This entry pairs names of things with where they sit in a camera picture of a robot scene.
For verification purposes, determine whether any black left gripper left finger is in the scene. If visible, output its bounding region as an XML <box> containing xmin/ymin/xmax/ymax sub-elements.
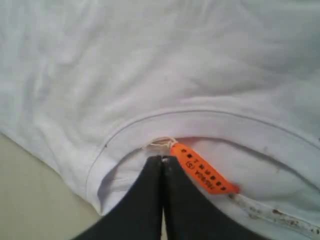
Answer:
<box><xmin>74</xmin><ymin>156</ymin><xmax>163</xmax><ymax>240</ymax></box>

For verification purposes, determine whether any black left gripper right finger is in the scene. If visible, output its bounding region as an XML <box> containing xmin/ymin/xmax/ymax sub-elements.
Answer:
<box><xmin>162</xmin><ymin>157</ymin><xmax>253</xmax><ymax>240</ymax></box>

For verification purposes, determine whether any white t-shirt red lettering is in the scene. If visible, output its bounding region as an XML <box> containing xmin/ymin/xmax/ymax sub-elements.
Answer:
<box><xmin>0</xmin><ymin>0</ymin><xmax>320</xmax><ymax>240</ymax></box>

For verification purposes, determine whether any orange neck label tag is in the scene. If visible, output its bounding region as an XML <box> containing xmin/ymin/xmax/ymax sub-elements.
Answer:
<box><xmin>170</xmin><ymin>142</ymin><xmax>240</xmax><ymax>195</ymax></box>

